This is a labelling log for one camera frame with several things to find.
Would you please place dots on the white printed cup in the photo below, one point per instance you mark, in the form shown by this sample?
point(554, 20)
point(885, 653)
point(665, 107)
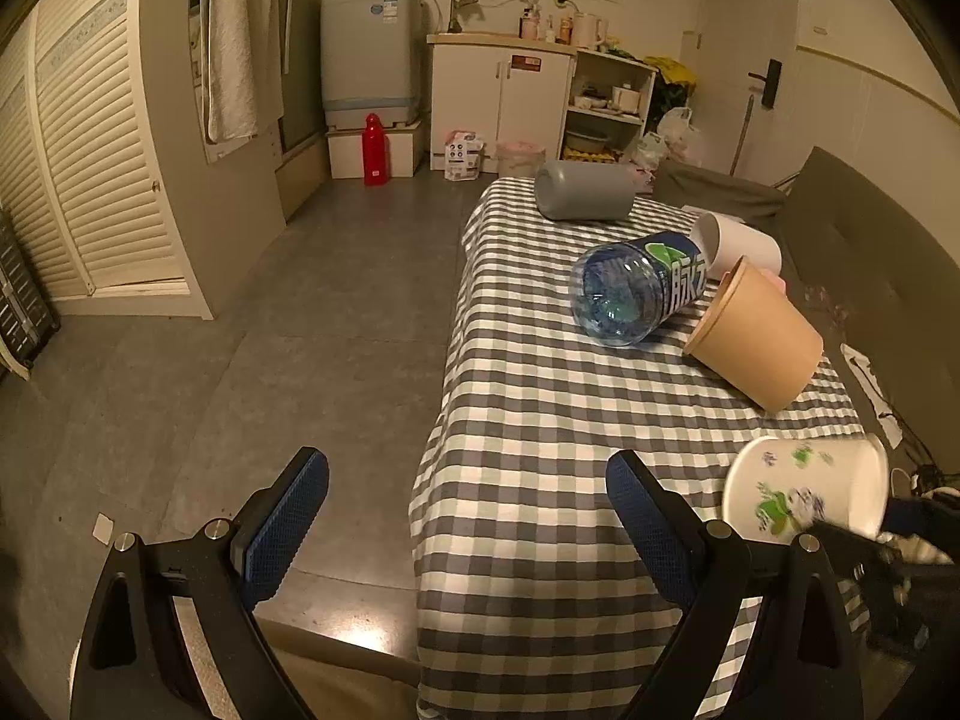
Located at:
point(795, 491)

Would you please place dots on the yellow cloth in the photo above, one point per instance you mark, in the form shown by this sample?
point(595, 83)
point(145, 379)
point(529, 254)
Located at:
point(670, 69)

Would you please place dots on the white louvred wardrobe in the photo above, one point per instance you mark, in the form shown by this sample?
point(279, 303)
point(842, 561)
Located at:
point(97, 150)

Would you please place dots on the pink bottle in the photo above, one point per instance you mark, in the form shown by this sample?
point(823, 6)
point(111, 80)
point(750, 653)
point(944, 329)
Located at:
point(529, 26)

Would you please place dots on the broom stick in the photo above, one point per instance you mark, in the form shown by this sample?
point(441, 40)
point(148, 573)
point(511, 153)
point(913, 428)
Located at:
point(742, 135)

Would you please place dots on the white kettle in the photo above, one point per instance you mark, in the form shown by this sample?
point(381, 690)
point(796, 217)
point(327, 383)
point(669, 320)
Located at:
point(586, 30)

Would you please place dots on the red bottle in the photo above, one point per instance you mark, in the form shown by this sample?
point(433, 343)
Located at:
point(374, 150)

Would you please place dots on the dark green cushion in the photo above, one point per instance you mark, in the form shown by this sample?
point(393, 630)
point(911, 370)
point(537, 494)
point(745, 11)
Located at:
point(720, 191)

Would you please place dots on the checked tablecloth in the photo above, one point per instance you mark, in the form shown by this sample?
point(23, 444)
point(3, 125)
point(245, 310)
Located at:
point(525, 427)

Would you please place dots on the blue plastic bottle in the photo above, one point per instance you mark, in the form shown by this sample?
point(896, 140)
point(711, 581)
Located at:
point(630, 292)

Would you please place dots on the grey green sofa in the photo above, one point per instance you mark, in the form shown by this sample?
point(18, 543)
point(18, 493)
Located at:
point(877, 240)

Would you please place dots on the white hanging towel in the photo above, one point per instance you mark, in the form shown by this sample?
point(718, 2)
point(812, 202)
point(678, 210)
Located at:
point(229, 52)

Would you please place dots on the white plastic bag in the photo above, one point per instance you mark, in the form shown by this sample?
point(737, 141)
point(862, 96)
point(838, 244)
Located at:
point(681, 131)
point(646, 150)

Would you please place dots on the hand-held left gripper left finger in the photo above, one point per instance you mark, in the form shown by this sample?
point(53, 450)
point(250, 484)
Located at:
point(289, 517)

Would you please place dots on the brown paper cup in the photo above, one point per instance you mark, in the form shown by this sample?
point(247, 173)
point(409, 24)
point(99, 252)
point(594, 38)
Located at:
point(757, 345)

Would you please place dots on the white floor tag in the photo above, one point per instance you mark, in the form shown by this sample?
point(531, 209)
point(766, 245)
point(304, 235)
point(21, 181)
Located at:
point(102, 526)

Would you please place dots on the grey cup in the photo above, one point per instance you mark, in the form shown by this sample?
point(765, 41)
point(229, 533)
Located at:
point(585, 189)

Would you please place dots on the black crate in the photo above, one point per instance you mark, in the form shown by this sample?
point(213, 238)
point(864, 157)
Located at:
point(22, 307)

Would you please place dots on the plain white cup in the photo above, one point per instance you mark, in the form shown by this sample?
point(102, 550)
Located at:
point(742, 244)

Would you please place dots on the washing machine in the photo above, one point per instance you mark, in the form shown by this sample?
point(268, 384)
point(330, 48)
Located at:
point(371, 52)

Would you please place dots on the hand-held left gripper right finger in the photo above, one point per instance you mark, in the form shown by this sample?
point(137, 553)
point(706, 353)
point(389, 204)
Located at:
point(649, 532)

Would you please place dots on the metal faucet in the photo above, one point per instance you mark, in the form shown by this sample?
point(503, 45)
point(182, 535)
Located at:
point(461, 7)

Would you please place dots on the pink bin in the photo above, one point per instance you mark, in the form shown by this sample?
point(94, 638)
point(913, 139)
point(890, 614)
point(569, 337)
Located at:
point(519, 157)

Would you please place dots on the printed packet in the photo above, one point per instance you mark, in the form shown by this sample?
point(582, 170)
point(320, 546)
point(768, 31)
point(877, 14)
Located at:
point(463, 156)

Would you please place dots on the white paper strip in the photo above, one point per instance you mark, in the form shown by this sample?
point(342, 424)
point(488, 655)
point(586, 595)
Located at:
point(870, 390)

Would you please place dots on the small pink item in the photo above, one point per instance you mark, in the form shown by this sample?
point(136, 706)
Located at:
point(777, 283)

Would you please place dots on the white sink cabinet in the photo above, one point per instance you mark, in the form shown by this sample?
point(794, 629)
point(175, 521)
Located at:
point(495, 97)

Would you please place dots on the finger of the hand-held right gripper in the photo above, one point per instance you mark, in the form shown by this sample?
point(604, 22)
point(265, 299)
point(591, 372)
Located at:
point(919, 502)
point(851, 540)

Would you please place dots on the white open shelf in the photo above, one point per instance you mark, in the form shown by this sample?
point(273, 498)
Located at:
point(607, 120)

